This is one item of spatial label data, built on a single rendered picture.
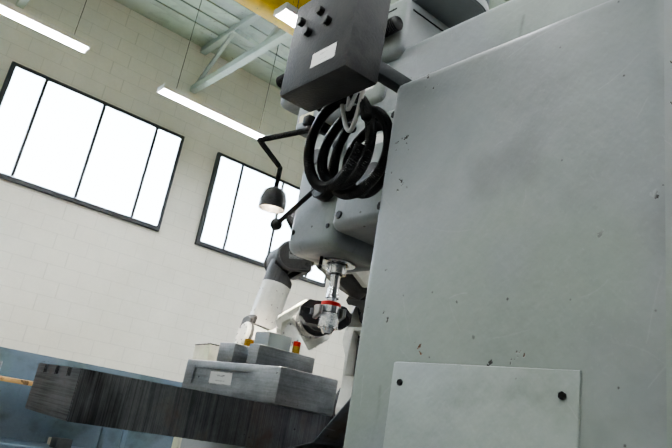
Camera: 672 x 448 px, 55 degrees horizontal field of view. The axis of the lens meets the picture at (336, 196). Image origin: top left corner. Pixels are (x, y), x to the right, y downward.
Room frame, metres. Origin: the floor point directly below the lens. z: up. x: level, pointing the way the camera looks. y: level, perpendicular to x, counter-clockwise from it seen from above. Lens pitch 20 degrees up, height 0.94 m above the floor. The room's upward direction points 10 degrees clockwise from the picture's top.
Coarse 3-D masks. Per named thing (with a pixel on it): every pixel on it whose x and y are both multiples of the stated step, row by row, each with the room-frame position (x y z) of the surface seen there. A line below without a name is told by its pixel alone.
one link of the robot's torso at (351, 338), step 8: (352, 312) 2.26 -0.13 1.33; (352, 320) 2.26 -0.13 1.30; (352, 328) 2.23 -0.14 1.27; (360, 328) 2.21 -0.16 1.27; (344, 336) 2.24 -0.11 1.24; (352, 336) 2.23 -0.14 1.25; (344, 344) 2.23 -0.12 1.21; (352, 344) 2.23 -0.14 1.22; (344, 352) 2.23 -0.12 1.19; (352, 352) 2.24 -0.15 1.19; (344, 360) 2.22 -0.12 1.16; (352, 360) 2.24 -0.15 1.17; (344, 368) 2.22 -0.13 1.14; (352, 368) 2.25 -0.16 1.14; (344, 376) 2.22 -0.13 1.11; (352, 376) 2.20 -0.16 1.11; (344, 384) 2.22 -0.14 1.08; (352, 384) 2.20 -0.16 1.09; (344, 392) 2.21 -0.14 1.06; (336, 400) 2.22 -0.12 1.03; (344, 400) 2.20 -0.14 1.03; (336, 408) 2.21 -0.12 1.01
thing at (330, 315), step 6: (324, 306) 1.47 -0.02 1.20; (330, 306) 1.47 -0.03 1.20; (336, 306) 1.47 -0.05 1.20; (324, 312) 1.47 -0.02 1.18; (330, 312) 1.47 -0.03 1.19; (336, 312) 1.47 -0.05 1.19; (324, 318) 1.47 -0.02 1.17; (330, 318) 1.47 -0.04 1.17; (336, 318) 1.47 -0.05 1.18; (318, 324) 1.48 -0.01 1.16; (324, 324) 1.47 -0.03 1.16; (330, 324) 1.47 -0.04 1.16; (336, 324) 1.48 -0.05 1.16; (336, 330) 1.50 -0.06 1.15
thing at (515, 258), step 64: (640, 0) 0.69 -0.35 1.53; (512, 64) 0.85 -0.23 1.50; (576, 64) 0.76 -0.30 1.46; (640, 64) 0.69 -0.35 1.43; (448, 128) 0.94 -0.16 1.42; (512, 128) 0.84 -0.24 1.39; (576, 128) 0.76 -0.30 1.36; (640, 128) 0.69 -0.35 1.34; (384, 192) 1.04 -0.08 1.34; (448, 192) 0.93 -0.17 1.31; (512, 192) 0.83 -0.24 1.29; (576, 192) 0.75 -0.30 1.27; (640, 192) 0.69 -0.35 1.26; (384, 256) 1.03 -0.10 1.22; (448, 256) 0.91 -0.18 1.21; (512, 256) 0.82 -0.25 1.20; (576, 256) 0.75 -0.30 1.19; (640, 256) 0.69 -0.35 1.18; (384, 320) 1.01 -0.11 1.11; (448, 320) 0.90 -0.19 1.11; (512, 320) 0.82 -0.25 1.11; (576, 320) 0.75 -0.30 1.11; (640, 320) 0.69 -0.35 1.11; (384, 384) 0.99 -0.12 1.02; (448, 384) 0.89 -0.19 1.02; (512, 384) 0.81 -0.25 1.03; (576, 384) 0.74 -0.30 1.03; (640, 384) 0.69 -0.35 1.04
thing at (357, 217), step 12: (348, 144) 1.33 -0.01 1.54; (372, 168) 1.24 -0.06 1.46; (360, 180) 1.27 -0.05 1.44; (336, 204) 1.34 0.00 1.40; (348, 204) 1.30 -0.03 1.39; (360, 204) 1.27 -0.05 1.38; (372, 204) 1.24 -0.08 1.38; (336, 216) 1.32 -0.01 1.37; (348, 216) 1.29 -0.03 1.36; (360, 216) 1.26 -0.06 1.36; (372, 216) 1.23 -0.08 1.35; (336, 228) 1.33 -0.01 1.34; (348, 228) 1.31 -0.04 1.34; (360, 228) 1.29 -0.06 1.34; (372, 228) 1.28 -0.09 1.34; (372, 240) 1.36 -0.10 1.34
